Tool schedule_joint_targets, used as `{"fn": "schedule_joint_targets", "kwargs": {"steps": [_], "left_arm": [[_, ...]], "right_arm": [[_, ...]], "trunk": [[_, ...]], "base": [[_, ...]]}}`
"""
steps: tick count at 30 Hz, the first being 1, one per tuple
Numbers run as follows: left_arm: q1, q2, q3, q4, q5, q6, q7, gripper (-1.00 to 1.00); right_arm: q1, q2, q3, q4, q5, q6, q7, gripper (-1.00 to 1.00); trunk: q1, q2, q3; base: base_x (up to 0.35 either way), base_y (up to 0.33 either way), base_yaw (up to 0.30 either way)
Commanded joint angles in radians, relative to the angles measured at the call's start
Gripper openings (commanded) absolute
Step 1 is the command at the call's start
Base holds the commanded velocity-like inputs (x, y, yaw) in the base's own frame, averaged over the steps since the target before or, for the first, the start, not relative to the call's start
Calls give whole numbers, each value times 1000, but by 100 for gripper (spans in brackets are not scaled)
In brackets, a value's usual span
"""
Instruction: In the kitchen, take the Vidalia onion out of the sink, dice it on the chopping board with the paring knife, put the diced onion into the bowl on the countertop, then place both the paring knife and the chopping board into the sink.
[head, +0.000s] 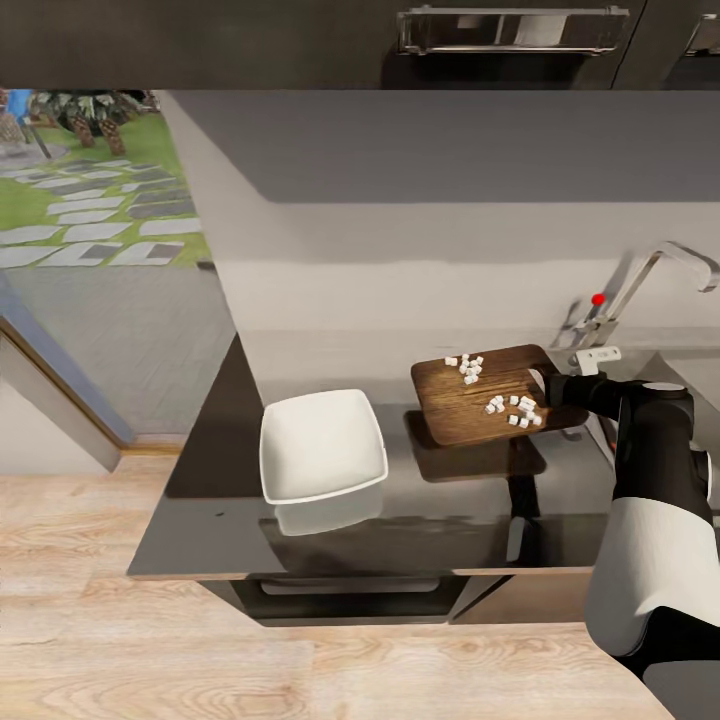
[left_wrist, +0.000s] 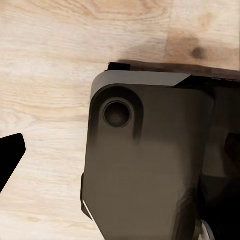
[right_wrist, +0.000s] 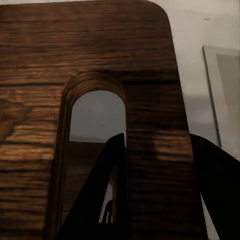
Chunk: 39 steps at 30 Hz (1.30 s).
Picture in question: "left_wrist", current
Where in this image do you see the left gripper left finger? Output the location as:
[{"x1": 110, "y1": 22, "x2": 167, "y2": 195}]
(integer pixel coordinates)
[{"x1": 0, "y1": 133, "x2": 26, "y2": 193}]

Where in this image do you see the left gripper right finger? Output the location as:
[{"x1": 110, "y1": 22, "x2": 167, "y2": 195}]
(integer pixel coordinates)
[{"x1": 224, "y1": 132, "x2": 240, "y2": 173}]

